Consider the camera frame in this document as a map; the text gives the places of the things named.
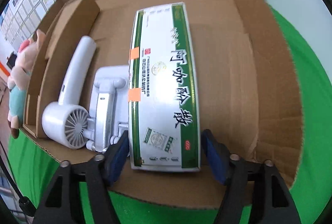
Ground white handheld fan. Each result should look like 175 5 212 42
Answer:
42 36 96 149

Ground white folding phone stand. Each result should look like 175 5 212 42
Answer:
83 65 129 153

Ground green white medicine box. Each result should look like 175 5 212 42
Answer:
128 2 201 172

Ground pink pig plush toy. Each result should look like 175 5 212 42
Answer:
7 29 46 139

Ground long brown cardboard box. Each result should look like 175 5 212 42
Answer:
23 0 100 139

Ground large shallow cardboard box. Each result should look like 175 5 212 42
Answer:
22 0 303 209

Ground framed certificates on wall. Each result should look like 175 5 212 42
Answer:
1 0 56 50

